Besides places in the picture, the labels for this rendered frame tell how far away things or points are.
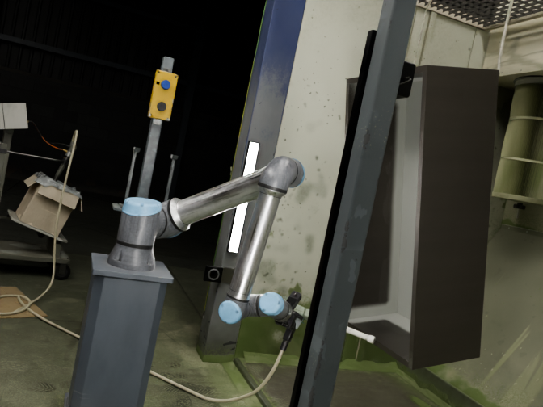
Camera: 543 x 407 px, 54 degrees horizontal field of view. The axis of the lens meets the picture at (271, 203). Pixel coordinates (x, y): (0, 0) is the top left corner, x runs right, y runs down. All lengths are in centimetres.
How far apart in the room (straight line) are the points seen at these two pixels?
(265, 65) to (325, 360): 217
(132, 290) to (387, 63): 141
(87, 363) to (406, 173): 172
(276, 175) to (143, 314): 75
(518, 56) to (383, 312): 171
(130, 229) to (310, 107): 140
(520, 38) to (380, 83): 258
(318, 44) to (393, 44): 209
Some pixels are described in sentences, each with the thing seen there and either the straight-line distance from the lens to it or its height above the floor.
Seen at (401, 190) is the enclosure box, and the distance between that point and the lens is 281.
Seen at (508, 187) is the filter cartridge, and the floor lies 132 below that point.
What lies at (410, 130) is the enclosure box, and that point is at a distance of 277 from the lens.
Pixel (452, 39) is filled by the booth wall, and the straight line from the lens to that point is 364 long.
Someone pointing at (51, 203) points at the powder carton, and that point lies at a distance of 431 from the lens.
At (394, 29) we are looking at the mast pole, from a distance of 108.
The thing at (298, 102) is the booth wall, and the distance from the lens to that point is 307.
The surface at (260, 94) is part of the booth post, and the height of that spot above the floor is 154.
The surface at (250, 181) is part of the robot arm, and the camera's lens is 214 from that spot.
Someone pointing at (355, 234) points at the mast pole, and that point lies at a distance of 105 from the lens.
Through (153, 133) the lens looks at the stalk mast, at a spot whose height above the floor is 121.
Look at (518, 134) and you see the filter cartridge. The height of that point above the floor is 164.
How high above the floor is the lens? 111
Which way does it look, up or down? 3 degrees down
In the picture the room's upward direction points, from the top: 12 degrees clockwise
